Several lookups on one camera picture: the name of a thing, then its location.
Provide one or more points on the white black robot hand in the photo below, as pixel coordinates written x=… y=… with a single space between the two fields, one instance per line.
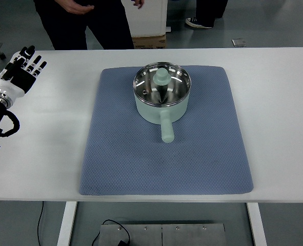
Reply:
x=20 y=74

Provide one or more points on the green pot with handle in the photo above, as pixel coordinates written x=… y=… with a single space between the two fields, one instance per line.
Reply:
x=163 y=116

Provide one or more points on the person in dark clothes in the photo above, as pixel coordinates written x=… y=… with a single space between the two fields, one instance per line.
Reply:
x=66 y=22

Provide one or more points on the blue textured mat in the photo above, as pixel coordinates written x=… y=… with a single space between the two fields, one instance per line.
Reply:
x=125 y=154

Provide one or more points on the glass lid green knob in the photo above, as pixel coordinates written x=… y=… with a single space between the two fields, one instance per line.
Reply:
x=162 y=84

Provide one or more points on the cardboard box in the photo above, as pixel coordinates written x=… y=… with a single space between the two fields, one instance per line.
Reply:
x=151 y=42

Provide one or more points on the white cabinet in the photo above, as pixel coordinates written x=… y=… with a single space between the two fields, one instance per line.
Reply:
x=150 y=20

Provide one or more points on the white table leg left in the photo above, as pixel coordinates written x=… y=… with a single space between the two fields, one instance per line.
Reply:
x=68 y=219

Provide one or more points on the white table leg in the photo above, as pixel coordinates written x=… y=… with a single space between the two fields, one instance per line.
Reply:
x=68 y=219
x=256 y=224

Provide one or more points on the person with blue sneaker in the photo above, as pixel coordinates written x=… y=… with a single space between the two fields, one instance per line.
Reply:
x=206 y=13

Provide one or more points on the grey floor plate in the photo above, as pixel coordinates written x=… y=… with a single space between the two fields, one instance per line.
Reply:
x=239 y=42

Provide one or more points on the white table leg right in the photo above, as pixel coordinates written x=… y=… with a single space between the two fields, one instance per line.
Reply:
x=256 y=224

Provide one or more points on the metal base plate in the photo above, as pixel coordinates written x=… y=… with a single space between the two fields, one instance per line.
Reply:
x=163 y=234

